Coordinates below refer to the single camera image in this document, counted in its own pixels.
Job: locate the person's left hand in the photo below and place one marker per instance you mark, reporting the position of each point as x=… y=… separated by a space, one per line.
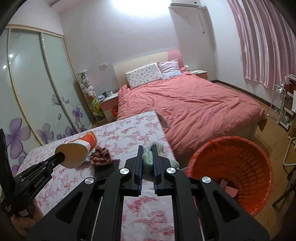
x=24 y=224

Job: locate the orange white snack bag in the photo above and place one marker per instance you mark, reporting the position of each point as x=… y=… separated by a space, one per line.
x=75 y=152

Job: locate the red plaid scrunchie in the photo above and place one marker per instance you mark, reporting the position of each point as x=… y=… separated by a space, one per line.
x=100 y=156

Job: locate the cluttered white desk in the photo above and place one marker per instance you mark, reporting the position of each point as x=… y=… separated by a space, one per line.
x=288 y=110

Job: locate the white wire rack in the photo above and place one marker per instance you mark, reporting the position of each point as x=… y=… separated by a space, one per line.
x=277 y=106

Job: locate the green plush toy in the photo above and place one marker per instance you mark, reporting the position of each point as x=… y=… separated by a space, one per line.
x=97 y=111

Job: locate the black woven mat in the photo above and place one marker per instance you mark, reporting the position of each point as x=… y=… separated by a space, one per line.
x=102 y=172

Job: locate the pink bed duvet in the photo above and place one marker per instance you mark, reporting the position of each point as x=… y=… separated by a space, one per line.
x=195 y=110

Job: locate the pink striped curtain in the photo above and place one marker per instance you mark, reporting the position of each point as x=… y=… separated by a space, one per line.
x=267 y=42

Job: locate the pink nightstand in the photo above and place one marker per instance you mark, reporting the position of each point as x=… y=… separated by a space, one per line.
x=107 y=104
x=200 y=73

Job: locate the white wall socket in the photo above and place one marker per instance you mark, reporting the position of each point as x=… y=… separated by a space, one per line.
x=103 y=66

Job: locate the right pink nightstand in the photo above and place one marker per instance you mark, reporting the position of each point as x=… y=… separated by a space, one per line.
x=200 y=73

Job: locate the glass floral wardrobe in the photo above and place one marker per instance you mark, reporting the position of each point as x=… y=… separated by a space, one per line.
x=40 y=98

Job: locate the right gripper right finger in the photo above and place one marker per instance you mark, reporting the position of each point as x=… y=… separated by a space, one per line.
x=203 y=211

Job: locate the striped pink pillow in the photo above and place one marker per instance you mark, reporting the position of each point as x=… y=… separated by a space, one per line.
x=169 y=69

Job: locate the cream pink headboard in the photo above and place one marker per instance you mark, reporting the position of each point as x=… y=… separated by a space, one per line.
x=120 y=69

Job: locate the left pink nightstand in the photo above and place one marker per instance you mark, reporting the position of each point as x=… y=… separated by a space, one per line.
x=107 y=104

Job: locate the white air conditioner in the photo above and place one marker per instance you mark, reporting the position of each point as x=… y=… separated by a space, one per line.
x=186 y=4

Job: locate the green cloth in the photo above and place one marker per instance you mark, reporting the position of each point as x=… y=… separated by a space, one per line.
x=154 y=163

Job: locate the floral pink tablecloth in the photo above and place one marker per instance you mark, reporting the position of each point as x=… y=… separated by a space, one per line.
x=145 y=217

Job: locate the floral white pillow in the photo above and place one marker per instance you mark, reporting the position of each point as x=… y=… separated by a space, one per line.
x=143 y=75

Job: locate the orange trash basket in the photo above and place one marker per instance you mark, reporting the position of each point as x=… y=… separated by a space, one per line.
x=244 y=165

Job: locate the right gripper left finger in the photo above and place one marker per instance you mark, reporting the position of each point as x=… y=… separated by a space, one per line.
x=93 y=210

